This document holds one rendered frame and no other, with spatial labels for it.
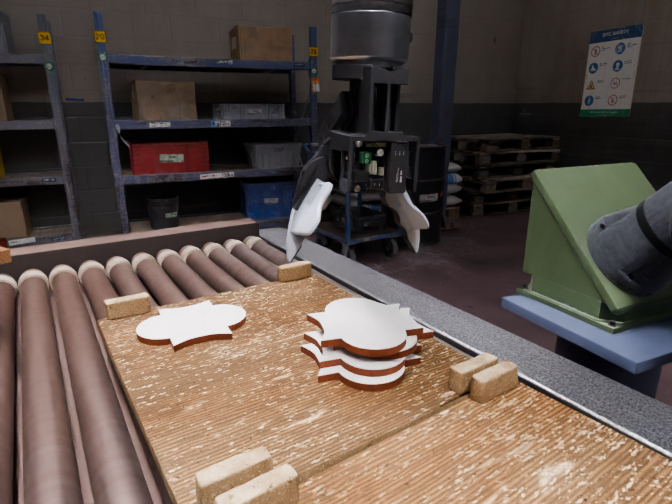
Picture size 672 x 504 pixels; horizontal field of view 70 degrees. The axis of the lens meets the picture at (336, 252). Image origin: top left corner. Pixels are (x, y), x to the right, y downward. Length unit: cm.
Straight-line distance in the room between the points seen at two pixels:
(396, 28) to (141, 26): 475
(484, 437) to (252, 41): 437
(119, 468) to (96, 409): 10
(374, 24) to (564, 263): 60
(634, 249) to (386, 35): 56
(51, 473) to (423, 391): 35
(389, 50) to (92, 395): 47
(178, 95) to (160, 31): 81
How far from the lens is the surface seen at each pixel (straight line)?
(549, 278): 95
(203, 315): 68
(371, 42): 46
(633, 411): 61
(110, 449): 51
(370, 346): 52
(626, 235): 88
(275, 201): 477
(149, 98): 452
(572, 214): 93
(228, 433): 47
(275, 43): 471
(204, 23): 524
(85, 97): 511
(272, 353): 59
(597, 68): 635
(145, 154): 447
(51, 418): 58
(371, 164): 46
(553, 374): 64
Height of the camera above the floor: 122
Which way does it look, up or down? 17 degrees down
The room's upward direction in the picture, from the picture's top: straight up
